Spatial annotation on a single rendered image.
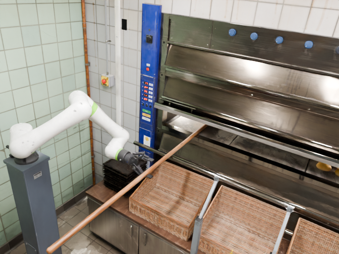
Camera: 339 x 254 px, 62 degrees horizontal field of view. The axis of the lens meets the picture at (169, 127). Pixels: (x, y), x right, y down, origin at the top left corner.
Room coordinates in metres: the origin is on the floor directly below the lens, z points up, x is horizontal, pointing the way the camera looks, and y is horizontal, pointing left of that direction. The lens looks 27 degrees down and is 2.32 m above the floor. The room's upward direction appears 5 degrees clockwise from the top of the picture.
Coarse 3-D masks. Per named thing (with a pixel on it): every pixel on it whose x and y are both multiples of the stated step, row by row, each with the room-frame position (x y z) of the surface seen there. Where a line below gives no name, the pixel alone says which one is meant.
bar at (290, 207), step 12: (192, 168) 1.66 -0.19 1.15; (216, 180) 1.55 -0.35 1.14; (228, 180) 1.52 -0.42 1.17; (252, 192) 1.44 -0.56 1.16; (204, 204) 1.45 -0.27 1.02; (288, 204) 1.34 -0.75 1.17; (288, 216) 1.29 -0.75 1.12; (192, 240) 1.37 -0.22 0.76; (276, 240) 1.20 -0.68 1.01; (192, 252) 1.37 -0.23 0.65
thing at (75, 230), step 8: (200, 128) 2.18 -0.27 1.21; (192, 136) 2.03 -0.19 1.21; (184, 144) 1.91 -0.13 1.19; (160, 160) 1.65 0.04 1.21; (152, 168) 1.55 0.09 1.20; (144, 176) 1.47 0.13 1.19; (128, 184) 1.36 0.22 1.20; (120, 192) 1.29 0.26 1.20; (112, 200) 1.22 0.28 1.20; (104, 208) 1.16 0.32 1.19; (88, 216) 1.09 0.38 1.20; (96, 216) 1.11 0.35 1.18; (80, 224) 1.03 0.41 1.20; (72, 232) 0.98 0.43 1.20; (64, 240) 0.93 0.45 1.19; (48, 248) 0.88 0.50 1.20; (56, 248) 0.89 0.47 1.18
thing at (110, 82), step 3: (102, 75) 2.49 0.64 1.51; (105, 75) 2.49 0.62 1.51; (108, 75) 2.50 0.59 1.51; (111, 75) 2.51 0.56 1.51; (102, 78) 2.49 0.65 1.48; (105, 78) 2.47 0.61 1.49; (108, 78) 2.46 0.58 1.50; (111, 78) 2.49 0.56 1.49; (108, 81) 2.46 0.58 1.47; (111, 81) 2.48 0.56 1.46; (102, 84) 2.49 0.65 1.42; (105, 84) 2.47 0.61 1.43; (108, 84) 2.46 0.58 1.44; (111, 84) 2.48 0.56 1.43
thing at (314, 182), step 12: (180, 132) 2.14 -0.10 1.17; (204, 144) 2.02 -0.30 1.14; (216, 144) 1.98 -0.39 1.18; (240, 156) 1.87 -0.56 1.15; (252, 156) 1.84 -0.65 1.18; (276, 168) 1.73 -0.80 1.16; (288, 168) 1.71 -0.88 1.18; (312, 180) 1.61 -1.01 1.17; (324, 180) 1.60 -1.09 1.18; (336, 192) 1.53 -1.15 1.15
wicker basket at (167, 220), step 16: (160, 176) 2.13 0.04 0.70; (192, 176) 2.01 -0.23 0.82; (144, 192) 1.96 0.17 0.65; (160, 192) 2.04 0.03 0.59; (176, 192) 2.02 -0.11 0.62; (192, 192) 1.96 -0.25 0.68; (208, 192) 1.81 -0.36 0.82; (144, 208) 1.70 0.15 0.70; (160, 208) 1.83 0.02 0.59; (176, 208) 1.85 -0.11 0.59; (192, 208) 1.86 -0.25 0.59; (160, 224) 1.63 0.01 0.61; (176, 224) 1.57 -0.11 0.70; (192, 224) 1.57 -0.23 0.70
